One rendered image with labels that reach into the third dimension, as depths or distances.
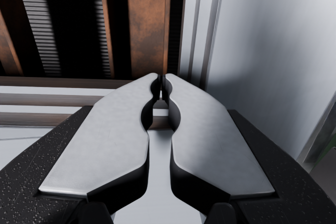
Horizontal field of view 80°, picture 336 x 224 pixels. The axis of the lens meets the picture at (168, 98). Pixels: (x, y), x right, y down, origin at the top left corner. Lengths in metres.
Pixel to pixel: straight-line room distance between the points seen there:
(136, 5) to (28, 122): 0.20
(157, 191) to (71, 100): 0.12
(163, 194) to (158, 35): 0.21
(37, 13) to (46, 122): 0.35
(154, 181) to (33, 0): 0.42
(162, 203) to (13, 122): 0.15
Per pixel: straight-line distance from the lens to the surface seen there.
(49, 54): 0.53
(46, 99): 0.20
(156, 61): 0.33
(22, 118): 0.19
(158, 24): 0.31
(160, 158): 0.18
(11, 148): 0.21
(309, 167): 0.60
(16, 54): 0.34
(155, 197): 0.22
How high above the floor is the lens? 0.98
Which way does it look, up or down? 57 degrees down
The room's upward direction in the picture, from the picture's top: 178 degrees clockwise
